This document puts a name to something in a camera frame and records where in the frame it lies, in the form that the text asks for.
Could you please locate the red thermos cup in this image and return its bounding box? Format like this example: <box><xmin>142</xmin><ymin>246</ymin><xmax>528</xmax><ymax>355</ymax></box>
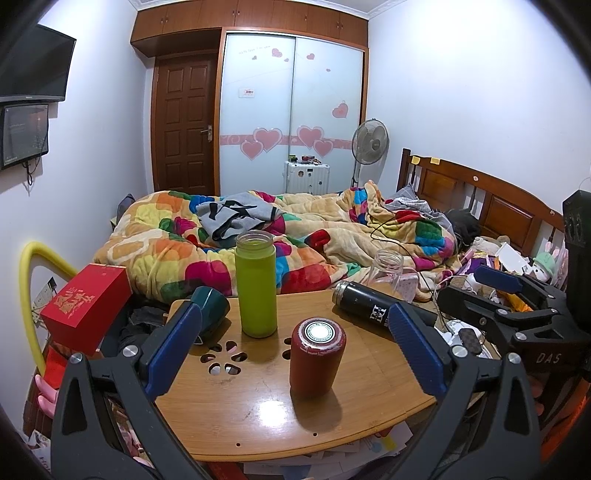
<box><xmin>290</xmin><ymin>317</ymin><xmax>346</xmax><ymax>398</ymax></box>

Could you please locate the black thermos lying down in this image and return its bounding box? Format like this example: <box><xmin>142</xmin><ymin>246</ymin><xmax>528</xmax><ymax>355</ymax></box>
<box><xmin>331</xmin><ymin>280</ymin><xmax>438</xmax><ymax>331</ymax></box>

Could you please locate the dark teal ceramic cup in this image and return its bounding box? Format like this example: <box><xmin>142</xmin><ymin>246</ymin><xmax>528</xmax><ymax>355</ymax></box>
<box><xmin>190</xmin><ymin>286</ymin><xmax>230</xmax><ymax>345</ymax></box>

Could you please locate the pink plastic toy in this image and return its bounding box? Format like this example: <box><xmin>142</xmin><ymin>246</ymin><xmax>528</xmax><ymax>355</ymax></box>
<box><xmin>34</xmin><ymin>374</ymin><xmax>58</xmax><ymax>419</ymax></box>

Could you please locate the green hat plush doll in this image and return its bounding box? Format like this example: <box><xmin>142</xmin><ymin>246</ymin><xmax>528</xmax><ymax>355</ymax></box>
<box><xmin>531</xmin><ymin>241</ymin><xmax>560</xmax><ymax>283</ymax></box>

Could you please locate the wooden bed headboard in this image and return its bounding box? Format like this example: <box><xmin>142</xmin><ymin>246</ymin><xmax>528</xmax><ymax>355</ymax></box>
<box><xmin>398</xmin><ymin>148</ymin><xmax>564</xmax><ymax>257</ymax></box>

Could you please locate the red gift box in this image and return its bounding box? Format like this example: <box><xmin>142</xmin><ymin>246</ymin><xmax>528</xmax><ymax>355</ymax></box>
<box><xmin>40</xmin><ymin>263</ymin><xmax>131</xmax><ymax>356</ymax></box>

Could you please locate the clear glass jar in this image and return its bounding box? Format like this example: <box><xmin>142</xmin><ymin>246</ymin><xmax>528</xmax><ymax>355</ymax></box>
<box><xmin>363</xmin><ymin>249</ymin><xmax>404</xmax><ymax>295</ymax></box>

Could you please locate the yellow foam tube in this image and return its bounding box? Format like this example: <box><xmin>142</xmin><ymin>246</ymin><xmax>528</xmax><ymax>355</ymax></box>
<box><xmin>18</xmin><ymin>241</ymin><xmax>78</xmax><ymax>375</ymax></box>

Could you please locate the colourful heart blanket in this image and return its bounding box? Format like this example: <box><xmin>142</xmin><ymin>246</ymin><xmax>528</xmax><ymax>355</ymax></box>
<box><xmin>94</xmin><ymin>181</ymin><xmax>460</xmax><ymax>303</ymax></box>

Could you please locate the standing electric fan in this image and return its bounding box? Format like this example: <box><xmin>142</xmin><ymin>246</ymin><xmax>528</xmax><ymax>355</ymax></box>
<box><xmin>352</xmin><ymin>118</ymin><xmax>390</xmax><ymax>187</ymax></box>

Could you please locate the green tall bottle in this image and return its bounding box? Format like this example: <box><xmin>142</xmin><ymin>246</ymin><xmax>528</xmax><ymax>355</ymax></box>
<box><xmin>235</xmin><ymin>230</ymin><xmax>277</xmax><ymax>339</ymax></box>

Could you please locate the grey black garment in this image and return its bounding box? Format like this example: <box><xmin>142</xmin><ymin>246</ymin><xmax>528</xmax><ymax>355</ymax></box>
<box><xmin>194</xmin><ymin>192</ymin><xmax>283</xmax><ymax>246</ymax></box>

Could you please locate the white sliding wardrobe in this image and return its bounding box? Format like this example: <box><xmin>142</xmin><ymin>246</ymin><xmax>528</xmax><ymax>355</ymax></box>
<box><xmin>218</xmin><ymin>32</ymin><xmax>365</xmax><ymax>195</ymax></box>

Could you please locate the brown wooden door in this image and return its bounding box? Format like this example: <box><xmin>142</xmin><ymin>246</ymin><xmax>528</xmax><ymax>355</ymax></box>
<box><xmin>150</xmin><ymin>54</ymin><xmax>217</xmax><ymax>195</ymax></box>

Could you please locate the wall mounted black box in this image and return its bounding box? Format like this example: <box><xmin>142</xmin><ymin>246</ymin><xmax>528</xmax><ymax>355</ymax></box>
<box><xmin>1</xmin><ymin>104</ymin><xmax>49</xmax><ymax>169</ymax></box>

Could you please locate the black wall television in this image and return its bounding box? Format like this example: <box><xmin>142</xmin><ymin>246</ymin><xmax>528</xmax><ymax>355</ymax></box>
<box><xmin>1</xmin><ymin>24</ymin><xmax>76</xmax><ymax>103</ymax></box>

